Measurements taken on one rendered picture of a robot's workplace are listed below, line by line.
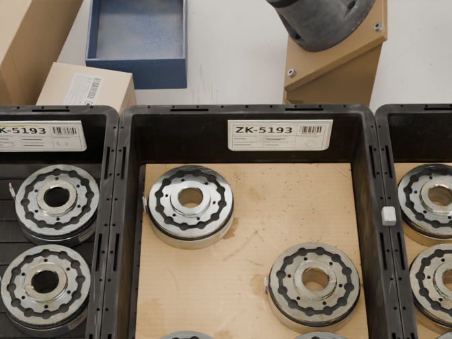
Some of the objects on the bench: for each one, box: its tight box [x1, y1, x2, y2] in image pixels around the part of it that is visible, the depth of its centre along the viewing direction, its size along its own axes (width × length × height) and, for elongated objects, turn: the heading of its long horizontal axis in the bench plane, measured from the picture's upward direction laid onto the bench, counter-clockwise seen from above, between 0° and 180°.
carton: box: [36, 62, 137, 117], centre depth 123 cm, size 16×12×8 cm
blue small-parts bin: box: [85, 0, 188, 89], centre depth 134 cm, size 20×15×7 cm
